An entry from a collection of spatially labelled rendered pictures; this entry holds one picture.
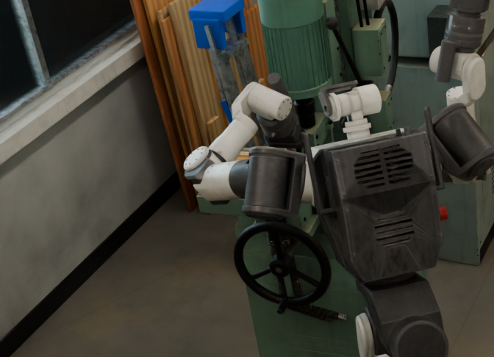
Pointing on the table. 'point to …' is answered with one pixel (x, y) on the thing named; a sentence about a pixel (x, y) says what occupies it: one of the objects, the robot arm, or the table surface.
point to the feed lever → (345, 50)
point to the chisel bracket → (317, 134)
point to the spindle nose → (305, 112)
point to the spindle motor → (295, 38)
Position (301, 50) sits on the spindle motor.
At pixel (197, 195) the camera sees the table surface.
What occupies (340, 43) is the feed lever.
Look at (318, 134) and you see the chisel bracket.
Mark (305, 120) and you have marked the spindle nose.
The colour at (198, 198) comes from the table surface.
